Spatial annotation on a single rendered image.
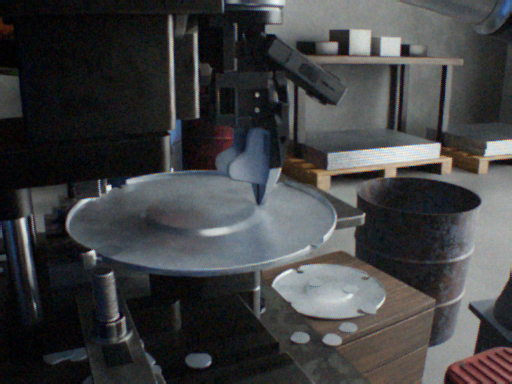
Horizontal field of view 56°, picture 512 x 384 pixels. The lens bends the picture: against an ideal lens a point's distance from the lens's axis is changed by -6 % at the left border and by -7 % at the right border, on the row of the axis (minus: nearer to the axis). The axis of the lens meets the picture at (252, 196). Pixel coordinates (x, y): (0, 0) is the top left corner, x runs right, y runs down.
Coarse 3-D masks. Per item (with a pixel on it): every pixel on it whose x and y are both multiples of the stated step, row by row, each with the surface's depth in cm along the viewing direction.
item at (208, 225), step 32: (128, 192) 62; (160, 192) 62; (192, 192) 60; (224, 192) 60; (288, 192) 62; (96, 224) 52; (128, 224) 52; (160, 224) 51; (192, 224) 51; (224, 224) 51; (256, 224) 53; (288, 224) 53; (320, 224) 53; (128, 256) 45; (160, 256) 45; (192, 256) 45; (224, 256) 45; (256, 256) 45; (288, 256) 44
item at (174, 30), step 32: (32, 32) 37; (64, 32) 38; (96, 32) 39; (128, 32) 40; (160, 32) 41; (32, 64) 38; (64, 64) 39; (96, 64) 40; (128, 64) 41; (160, 64) 42; (192, 64) 46; (32, 96) 39; (64, 96) 40; (96, 96) 41; (128, 96) 42; (160, 96) 43; (192, 96) 46; (32, 128) 39; (64, 128) 40; (96, 128) 41; (128, 128) 42; (160, 128) 44
